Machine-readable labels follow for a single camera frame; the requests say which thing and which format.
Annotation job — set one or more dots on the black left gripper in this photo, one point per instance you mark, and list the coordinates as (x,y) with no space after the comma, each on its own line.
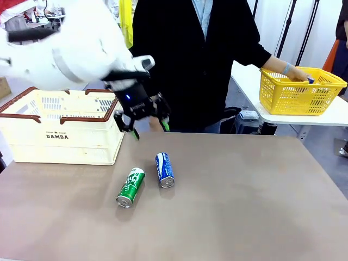
(134,100)

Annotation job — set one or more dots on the blue white drink can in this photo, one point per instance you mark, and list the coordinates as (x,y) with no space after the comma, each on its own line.
(165,170)

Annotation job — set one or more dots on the green drink can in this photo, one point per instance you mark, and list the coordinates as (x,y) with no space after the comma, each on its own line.
(131,187)

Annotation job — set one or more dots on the small blue packet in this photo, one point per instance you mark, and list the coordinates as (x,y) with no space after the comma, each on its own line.
(310,80)

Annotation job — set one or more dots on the person left forearm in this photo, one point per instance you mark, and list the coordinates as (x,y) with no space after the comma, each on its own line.
(274,65)

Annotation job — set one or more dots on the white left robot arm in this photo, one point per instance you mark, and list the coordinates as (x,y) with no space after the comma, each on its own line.
(68,43)

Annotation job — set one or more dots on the cream shopping basket brown rim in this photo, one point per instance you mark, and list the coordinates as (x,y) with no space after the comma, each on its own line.
(54,146)

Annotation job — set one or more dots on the yellow plastic basket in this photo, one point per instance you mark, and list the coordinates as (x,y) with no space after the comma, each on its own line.
(296,100)

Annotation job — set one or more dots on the person right hand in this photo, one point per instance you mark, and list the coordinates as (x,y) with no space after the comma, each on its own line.
(155,125)

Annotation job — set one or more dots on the person left hand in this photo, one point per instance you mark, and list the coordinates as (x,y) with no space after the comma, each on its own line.
(297,74)

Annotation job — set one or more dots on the person torso black cardigan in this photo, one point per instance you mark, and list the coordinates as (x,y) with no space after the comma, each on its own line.
(201,68)

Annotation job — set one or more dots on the black bag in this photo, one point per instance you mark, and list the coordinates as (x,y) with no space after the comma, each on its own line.
(231,112)

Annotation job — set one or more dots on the yellow hanging cloth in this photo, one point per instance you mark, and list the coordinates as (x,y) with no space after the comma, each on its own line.
(126,24)

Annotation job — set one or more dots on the dark grey stool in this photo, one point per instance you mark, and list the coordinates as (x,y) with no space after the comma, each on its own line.
(247,127)

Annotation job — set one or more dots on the wet wipes pack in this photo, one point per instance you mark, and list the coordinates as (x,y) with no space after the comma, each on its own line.
(249,114)

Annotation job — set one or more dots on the white work desk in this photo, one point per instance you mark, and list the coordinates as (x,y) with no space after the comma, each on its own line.
(51,20)

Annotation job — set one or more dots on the brown cardboard box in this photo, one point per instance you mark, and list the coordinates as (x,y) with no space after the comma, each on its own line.
(4,87)

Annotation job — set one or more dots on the light blue wristwatch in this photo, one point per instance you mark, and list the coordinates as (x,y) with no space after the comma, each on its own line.
(287,68)

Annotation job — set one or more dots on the white side table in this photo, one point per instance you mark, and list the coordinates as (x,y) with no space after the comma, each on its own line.
(299,119)

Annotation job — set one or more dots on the thin black tripod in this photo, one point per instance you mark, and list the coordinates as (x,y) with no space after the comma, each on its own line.
(256,6)

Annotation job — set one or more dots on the person in grey trousers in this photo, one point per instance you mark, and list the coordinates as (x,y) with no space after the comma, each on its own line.
(11,19)

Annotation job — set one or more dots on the white shoe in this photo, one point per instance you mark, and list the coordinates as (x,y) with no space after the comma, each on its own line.
(344,151)

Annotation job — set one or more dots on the person in dark clothes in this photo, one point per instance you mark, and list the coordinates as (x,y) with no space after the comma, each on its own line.
(342,40)

